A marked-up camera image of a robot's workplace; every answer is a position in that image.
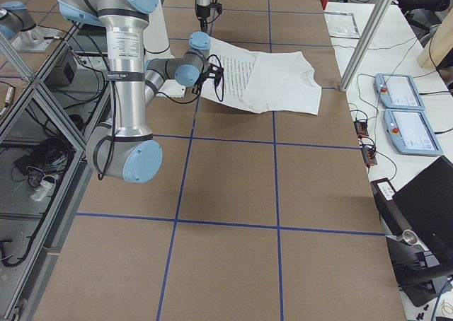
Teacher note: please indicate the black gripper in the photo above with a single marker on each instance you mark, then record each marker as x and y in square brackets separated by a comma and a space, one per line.
[202, 12]
[197, 86]

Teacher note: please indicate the white long-sleeve printed shirt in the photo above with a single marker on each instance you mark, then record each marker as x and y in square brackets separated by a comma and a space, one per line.
[261, 82]

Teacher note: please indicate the clear plastic document sleeve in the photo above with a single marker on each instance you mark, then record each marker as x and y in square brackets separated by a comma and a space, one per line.
[342, 24]

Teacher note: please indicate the upper blue teach pendant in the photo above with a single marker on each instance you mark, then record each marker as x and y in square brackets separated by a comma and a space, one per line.
[398, 91]

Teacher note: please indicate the blue teach pendant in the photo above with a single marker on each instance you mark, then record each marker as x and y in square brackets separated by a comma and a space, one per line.
[398, 91]
[410, 133]

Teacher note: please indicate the lower blue teach pendant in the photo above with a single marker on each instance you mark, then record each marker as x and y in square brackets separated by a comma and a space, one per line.
[410, 133]

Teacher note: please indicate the black laptop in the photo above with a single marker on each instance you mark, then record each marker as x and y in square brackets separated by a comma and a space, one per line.
[426, 203]

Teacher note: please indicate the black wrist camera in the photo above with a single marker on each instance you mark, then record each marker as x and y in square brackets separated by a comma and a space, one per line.
[217, 7]

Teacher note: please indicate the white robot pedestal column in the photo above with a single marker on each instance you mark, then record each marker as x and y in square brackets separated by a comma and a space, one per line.
[156, 44]

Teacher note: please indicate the aluminium frame post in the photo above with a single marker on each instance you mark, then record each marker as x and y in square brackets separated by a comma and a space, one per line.
[371, 27]

